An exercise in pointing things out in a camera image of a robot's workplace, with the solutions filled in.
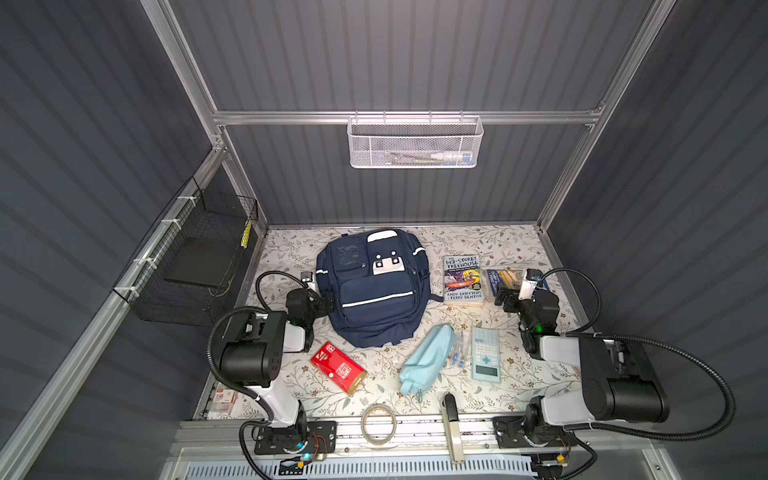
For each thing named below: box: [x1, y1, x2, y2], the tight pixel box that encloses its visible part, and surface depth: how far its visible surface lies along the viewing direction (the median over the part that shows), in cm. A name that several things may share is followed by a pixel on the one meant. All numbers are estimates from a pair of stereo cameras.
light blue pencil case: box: [399, 324, 456, 403], surface depth 82 cm
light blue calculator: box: [471, 327, 501, 383], surface depth 88 cm
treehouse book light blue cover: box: [443, 254, 485, 306], surface depth 102 cm
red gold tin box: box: [311, 342, 367, 395], surface depth 86 cm
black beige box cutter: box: [442, 393, 465, 464], surface depth 73 cm
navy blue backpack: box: [315, 229, 444, 347], surface depth 101 cm
